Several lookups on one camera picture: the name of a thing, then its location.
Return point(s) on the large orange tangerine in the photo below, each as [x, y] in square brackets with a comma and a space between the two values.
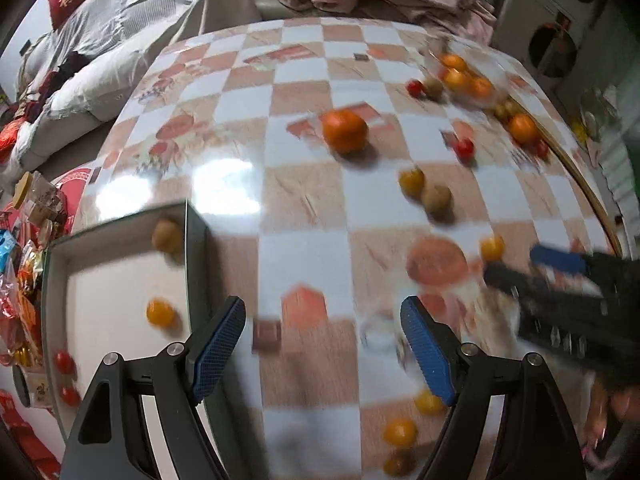
[345, 130]

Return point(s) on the grey cardboard box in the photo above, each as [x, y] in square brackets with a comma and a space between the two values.
[105, 320]

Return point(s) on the red packaging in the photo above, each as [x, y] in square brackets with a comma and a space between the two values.
[22, 435]

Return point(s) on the pile of snack packets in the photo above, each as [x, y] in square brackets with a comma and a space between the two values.
[25, 270]

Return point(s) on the brown kiwi in box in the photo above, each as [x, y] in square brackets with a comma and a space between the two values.
[167, 235]

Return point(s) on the red round box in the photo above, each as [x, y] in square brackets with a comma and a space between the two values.
[75, 190]

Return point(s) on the dark clothes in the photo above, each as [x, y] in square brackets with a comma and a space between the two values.
[55, 82]

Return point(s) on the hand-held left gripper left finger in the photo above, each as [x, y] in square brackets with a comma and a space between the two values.
[220, 345]

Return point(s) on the red cherry tomato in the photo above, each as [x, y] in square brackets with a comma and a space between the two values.
[70, 395]
[465, 149]
[542, 149]
[414, 87]
[64, 362]

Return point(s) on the white cabinet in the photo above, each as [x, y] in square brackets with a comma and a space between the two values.
[555, 15]

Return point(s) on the clear plastic cup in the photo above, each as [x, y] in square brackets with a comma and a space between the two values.
[380, 331]

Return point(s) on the person's right hand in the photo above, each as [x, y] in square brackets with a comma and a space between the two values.
[612, 410]

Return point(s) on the clear plastic fruit container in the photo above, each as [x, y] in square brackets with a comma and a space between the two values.
[462, 77]

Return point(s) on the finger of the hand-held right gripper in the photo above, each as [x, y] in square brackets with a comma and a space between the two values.
[555, 259]
[510, 277]

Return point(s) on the small dark-lidded jar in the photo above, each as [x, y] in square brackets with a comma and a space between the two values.
[30, 385]

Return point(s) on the brown longan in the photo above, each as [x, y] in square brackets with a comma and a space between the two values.
[505, 109]
[432, 87]

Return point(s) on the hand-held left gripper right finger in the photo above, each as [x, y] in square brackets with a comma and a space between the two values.
[425, 355]

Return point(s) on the yellow cherry tomato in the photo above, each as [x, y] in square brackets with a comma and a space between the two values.
[492, 247]
[429, 402]
[160, 312]
[400, 432]
[398, 462]
[411, 181]

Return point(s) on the grey striped sofa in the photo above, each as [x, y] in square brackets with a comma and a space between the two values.
[125, 25]

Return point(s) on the brown kiwi on table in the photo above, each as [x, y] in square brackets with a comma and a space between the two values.
[437, 200]

